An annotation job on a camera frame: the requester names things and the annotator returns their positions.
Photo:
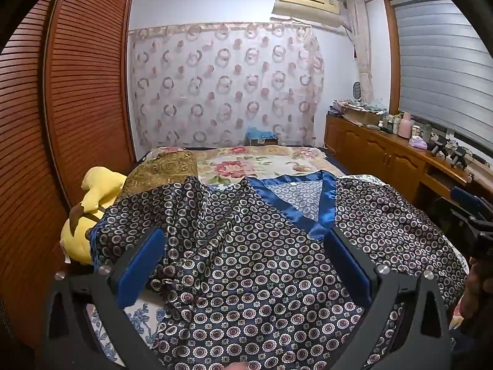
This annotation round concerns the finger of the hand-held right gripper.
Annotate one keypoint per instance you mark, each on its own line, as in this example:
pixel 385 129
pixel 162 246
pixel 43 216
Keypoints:
pixel 468 197

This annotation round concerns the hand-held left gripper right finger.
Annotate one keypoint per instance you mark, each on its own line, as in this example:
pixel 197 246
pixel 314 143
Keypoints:
pixel 348 266

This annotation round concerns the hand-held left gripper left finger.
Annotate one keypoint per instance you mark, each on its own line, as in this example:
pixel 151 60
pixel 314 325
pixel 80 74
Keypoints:
pixel 140 266

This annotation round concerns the navy circle-patterned shirt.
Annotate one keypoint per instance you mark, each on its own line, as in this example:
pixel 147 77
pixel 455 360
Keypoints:
pixel 246 277

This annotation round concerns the person's right hand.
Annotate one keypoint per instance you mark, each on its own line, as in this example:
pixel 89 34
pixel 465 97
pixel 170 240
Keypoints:
pixel 475 293

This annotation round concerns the white blue-flowered blanket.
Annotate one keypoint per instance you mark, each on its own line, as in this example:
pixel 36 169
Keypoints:
pixel 134 316

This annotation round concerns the purple cloth bundle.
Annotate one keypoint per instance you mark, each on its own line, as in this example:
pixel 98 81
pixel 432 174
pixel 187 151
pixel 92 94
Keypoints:
pixel 418 142

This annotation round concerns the yellow plush toy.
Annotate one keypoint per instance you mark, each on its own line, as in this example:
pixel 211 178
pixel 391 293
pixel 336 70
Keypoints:
pixel 96 189

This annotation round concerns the long wooden cabinet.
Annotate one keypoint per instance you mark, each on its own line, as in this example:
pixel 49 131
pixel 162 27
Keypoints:
pixel 385 154

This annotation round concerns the pink bottle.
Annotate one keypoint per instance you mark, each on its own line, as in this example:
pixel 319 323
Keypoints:
pixel 405 125

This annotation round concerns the gold patterned pillow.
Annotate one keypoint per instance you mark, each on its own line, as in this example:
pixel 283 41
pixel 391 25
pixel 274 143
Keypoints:
pixel 161 169

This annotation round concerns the grey window blind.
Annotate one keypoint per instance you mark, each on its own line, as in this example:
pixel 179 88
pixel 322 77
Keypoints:
pixel 443 65

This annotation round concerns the cardboard box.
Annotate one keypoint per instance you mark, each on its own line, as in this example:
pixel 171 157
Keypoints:
pixel 360 115

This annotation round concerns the cream rose-patterned blanket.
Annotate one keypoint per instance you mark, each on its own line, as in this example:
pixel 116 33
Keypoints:
pixel 238 165

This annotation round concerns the small desk fan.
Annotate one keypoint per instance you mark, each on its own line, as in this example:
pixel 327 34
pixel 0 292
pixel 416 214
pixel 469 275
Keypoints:
pixel 357 90

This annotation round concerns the blue-topped box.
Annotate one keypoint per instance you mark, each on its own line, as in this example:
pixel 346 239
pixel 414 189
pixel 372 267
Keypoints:
pixel 262 135

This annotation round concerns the beige tied window curtain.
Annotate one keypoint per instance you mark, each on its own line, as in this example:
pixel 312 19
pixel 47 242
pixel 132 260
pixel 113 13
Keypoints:
pixel 362 54

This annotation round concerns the sheer circle-patterned curtain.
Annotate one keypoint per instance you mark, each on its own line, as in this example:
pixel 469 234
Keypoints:
pixel 231 84

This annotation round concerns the wooden window frame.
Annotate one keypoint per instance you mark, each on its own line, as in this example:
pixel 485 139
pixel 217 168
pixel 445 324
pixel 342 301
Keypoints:
pixel 391 54

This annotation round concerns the cream wall air conditioner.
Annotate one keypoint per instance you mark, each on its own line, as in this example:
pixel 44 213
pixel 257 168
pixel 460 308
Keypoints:
pixel 304 4

